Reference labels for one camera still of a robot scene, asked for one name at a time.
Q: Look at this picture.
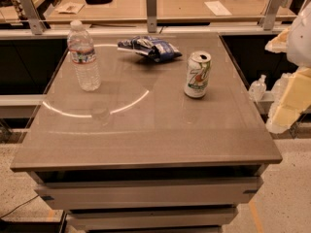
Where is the white envelope on desk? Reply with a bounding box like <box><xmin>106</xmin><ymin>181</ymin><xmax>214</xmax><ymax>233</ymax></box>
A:
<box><xmin>205</xmin><ymin>1</ymin><xmax>231</xmax><ymax>17</ymax></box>

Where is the blue crumpled chip bag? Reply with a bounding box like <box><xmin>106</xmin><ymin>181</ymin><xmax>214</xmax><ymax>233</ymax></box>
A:
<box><xmin>118</xmin><ymin>36</ymin><xmax>182</xmax><ymax>63</ymax></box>

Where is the brown paper packet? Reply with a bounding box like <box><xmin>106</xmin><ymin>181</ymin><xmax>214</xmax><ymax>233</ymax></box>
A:
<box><xmin>55</xmin><ymin>2</ymin><xmax>84</xmax><ymax>15</ymax></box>

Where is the black object on desk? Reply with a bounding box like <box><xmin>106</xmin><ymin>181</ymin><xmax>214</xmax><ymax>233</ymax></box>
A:
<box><xmin>86</xmin><ymin>0</ymin><xmax>113</xmax><ymax>5</ymax></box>

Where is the middle metal bracket post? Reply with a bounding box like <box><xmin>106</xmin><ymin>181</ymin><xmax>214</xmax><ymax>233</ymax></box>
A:
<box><xmin>146</xmin><ymin>0</ymin><xmax>157</xmax><ymax>33</ymax></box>

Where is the wooden background desk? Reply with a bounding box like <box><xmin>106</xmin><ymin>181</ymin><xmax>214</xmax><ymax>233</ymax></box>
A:
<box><xmin>45</xmin><ymin>0</ymin><xmax>298</xmax><ymax>25</ymax></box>

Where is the clear plastic water bottle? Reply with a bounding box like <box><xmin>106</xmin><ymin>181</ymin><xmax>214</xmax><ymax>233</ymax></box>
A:
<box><xmin>67</xmin><ymin>20</ymin><xmax>101</xmax><ymax>91</ymax></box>

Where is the metal bracket post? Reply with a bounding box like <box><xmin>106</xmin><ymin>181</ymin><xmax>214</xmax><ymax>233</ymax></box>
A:
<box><xmin>259</xmin><ymin>0</ymin><xmax>283</xmax><ymax>30</ymax></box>
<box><xmin>146</xmin><ymin>0</ymin><xmax>157</xmax><ymax>33</ymax></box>
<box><xmin>19</xmin><ymin>0</ymin><xmax>46</xmax><ymax>35</ymax></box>

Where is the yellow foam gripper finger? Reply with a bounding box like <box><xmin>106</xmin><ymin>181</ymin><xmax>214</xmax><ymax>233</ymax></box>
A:
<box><xmin>264</xmin><ymin>28</ymin><xmax>290</xmax><ymax>53</ymax></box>
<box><xmin>265</xmin><ymin>67</ymin><xmax>311</xmax><ymax>134</ymax></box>

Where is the black floor cable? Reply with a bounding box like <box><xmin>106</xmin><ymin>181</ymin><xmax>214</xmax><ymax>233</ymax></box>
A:
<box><xmin>0</xmin><ymin>194</ymin><xmax>40</xmax><ymax>219</ymax></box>

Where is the left metal bracket post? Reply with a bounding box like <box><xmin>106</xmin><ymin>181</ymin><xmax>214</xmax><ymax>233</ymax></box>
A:
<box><xmin>19</xmin><ymin>0</ymin><xmax>46</xmax><ymax>35</ymax></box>

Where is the right metal bracket post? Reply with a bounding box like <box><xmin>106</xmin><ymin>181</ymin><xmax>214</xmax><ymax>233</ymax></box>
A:
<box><xmin>259</xmin><ymin>0</ymin><xmax>283</xmax><ymax>30</ymax></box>

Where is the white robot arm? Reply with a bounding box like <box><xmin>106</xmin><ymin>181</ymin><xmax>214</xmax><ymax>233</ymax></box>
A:
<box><xmin>265</xmin><ymin>3</ymin><xmax>311</xmax><ymax>134</ymax></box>

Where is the grey metal table cart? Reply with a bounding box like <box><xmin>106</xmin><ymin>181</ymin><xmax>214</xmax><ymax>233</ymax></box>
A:
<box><xmin>12</xmin><ymin>33</ymin><xmax>282</xmax><ymax>233</ymax></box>

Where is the green white soda can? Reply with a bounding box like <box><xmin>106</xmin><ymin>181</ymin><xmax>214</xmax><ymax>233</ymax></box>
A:
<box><xmin>184</xmin><ymin>50</ymin><xmax>212</xmax><ymax>98</ymax></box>

